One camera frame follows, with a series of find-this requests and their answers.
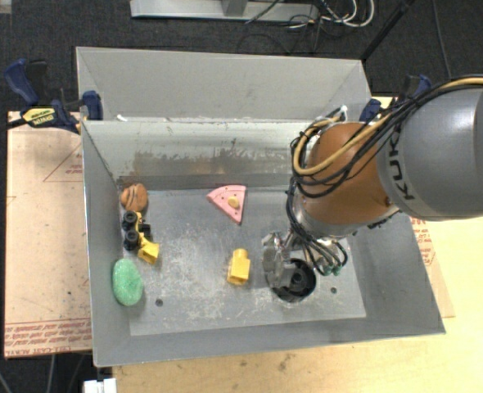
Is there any yellow plastic block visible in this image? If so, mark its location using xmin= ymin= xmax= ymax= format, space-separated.
xmin=226 ymin=248 xmax=252 ymax=287

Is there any black round cup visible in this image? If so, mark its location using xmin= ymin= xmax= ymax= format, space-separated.
xmin=271 ymin=257 xmax=318 ymax=303

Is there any pink wedge with yellow knob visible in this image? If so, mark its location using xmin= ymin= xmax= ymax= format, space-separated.
xmin=205 ymin=184 xmax=248 ymax=226

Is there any grey metal bin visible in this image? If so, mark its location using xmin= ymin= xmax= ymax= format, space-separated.
xmin=75 ymin=46 xmax=447 ymax=368

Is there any yellow and black toy vehicle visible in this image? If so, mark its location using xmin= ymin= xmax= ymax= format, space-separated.
xmin=120 ymin=210 xmax=161 ymax=266

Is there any brown toy walnut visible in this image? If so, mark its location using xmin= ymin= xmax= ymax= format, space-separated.
xmin=120 ymin=183 xmax=150 ymax=214

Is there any green oval sponge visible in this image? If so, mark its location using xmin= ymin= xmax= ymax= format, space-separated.
xmin=111 ymin=258 xmax=146 ymax=307

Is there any brown cardboard board, red print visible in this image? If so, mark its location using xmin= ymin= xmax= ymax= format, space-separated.
xmin=3 ymin=111 xmax=456 ymax=360

